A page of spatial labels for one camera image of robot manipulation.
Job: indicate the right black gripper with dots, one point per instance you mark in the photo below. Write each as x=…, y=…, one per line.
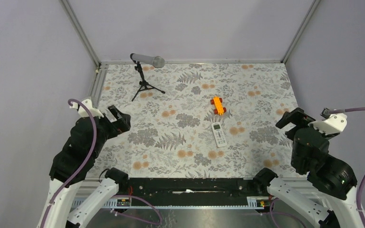
x=296, y=118

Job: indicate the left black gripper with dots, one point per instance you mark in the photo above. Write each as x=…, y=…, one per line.
x=123, y=125

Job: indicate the white remote control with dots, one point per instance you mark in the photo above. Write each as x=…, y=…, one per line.
x=219, y=135

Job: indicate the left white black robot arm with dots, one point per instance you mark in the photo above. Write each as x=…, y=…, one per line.
x=71, y=165

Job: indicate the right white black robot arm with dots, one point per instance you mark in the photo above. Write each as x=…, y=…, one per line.
x=329, y=175

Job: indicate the black mini tripod stand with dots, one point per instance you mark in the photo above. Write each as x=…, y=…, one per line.
x=144, y=85

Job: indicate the grey microphone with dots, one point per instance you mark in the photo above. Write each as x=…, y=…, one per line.
x=156, y=62

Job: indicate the floral patterned table mat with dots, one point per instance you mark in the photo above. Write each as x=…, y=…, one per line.
x=171, y=135

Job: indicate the yellow toy brick car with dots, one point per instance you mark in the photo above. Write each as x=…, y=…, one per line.
x=217, y=102

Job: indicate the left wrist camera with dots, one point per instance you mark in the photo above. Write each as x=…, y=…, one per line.
x=85, y=108

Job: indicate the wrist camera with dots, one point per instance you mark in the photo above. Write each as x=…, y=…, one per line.
x=335, y=121
x=85, y=108

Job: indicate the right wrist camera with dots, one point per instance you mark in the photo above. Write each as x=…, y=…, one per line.
x=335, y=121

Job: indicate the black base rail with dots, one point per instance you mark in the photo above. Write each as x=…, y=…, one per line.
x=190, y=192

